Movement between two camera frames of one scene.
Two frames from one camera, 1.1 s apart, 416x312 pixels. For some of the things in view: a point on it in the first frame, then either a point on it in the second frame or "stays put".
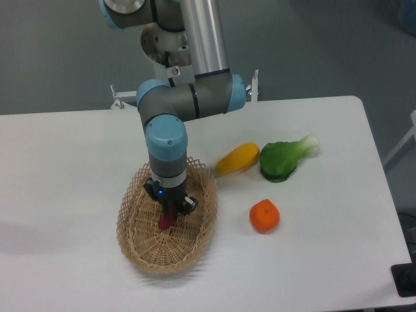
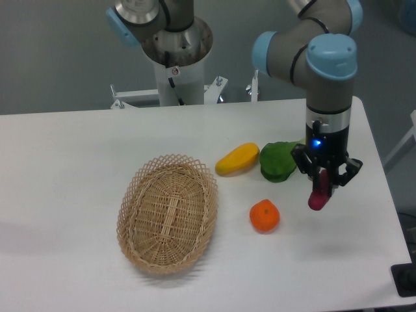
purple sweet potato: [167, 218] -> [319, 198]
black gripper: [173, 197] -> [324, 150]
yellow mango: [238, 158] stays put
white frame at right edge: [411, 133] stays put
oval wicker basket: [153, 249] stays put
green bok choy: [278, 160] stays put
